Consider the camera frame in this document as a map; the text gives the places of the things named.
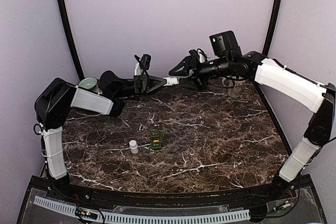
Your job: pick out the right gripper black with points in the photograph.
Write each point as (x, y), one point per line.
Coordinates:
(189, 62)

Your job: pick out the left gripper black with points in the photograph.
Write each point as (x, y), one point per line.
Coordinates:
(142, 83)

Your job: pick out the green weekly pill organizer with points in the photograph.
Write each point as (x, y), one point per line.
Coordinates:
(156, 138)

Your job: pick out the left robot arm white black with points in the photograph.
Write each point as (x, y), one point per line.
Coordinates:
(53, 106)

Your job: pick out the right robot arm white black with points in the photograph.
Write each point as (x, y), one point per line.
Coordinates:
(319, 98)

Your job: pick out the cream ceramic mug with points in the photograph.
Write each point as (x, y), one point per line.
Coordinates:
(234, 88)

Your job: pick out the pale green bowl left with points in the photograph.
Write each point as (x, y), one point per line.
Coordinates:
(88, 83)

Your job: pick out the white pill bottle front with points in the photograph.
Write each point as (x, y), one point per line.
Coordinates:
(133, 145)

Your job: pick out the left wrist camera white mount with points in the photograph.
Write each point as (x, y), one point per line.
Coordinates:
(142, 65)

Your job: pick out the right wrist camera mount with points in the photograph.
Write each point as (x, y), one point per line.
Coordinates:
(199, 54)

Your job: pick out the right black frame post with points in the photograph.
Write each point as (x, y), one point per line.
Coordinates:
(268, 37)

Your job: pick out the black frame post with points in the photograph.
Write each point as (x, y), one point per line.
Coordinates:
(70, 39)
(268, 37)

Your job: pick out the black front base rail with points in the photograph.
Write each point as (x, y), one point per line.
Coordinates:
(108, 198)

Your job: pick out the left black frame post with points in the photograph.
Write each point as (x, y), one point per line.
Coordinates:
(70, 39)

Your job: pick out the white slotted cable duct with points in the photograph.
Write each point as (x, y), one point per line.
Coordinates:
(49, 210)

